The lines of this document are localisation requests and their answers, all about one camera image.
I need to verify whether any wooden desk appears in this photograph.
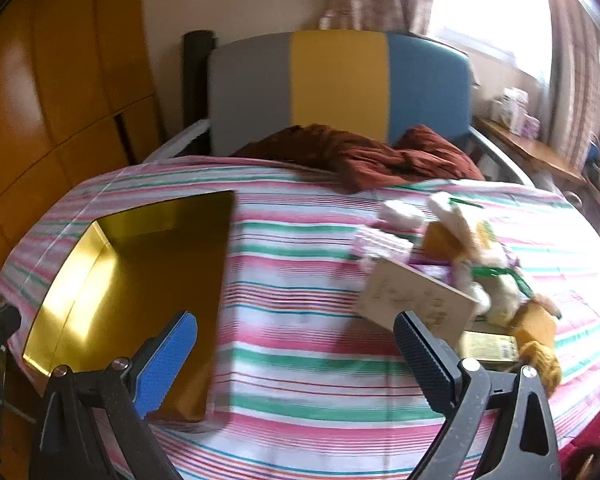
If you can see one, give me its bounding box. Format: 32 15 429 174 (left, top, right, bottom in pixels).
472 115 588 186

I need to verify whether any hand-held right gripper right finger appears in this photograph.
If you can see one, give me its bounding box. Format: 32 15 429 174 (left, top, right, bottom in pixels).
393 310 563 480

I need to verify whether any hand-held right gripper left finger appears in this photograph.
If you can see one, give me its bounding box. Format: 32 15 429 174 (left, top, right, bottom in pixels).
28 311 199 480

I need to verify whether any white carton with green print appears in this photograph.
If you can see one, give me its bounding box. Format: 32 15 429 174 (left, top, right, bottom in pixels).
490 87 529 131

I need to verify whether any reddish brown blanket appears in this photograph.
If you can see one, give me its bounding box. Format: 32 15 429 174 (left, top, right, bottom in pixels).
230 124 486 193

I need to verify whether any striped bed sheet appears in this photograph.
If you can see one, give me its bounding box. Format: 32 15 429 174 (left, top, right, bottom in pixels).
0 155 600 480

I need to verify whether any cream plush rabbit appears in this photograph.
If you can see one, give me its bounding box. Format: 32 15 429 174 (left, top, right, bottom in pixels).
426 191 496 266
452 247 536 328

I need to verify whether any black upright post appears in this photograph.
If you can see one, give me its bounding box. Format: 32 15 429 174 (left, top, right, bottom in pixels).
182 31 216 128

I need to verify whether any grey yellow blue headboard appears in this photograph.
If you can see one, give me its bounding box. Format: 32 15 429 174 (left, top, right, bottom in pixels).
207 30 476 158

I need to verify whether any wooden wardrobe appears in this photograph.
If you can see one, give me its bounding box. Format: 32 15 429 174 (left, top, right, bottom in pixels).
0 0 163 286

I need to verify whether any gold lined maroon box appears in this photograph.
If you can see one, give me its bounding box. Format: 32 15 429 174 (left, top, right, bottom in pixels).
22 190 237 423

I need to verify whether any white bed rail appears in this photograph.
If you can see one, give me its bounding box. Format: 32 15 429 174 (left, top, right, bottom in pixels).
142 120 211 163
467 127 536 186

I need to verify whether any window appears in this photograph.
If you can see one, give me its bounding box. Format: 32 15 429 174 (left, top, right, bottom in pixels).
430 0 553 80

